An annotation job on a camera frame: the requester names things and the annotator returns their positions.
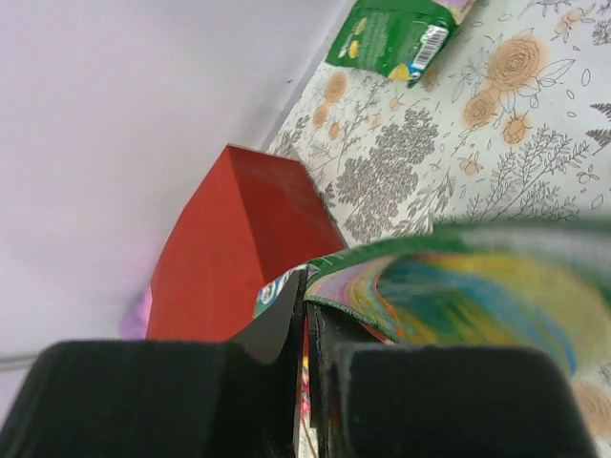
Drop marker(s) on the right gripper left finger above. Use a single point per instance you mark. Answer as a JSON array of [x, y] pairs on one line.
[[154, 398]]

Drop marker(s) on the purple folded cloth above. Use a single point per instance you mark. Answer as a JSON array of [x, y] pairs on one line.
[[133, 326]]

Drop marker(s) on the floral table mat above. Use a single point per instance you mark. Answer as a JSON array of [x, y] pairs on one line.
[[512, 122]]

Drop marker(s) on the red paper bag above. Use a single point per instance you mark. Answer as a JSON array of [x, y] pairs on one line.
[[253, 217]]

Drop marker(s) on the green snack packet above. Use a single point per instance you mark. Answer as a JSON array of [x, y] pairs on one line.
[[543, 284], [398, 39]]

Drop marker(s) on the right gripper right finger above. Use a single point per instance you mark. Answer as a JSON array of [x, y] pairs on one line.
[[373, 399]]

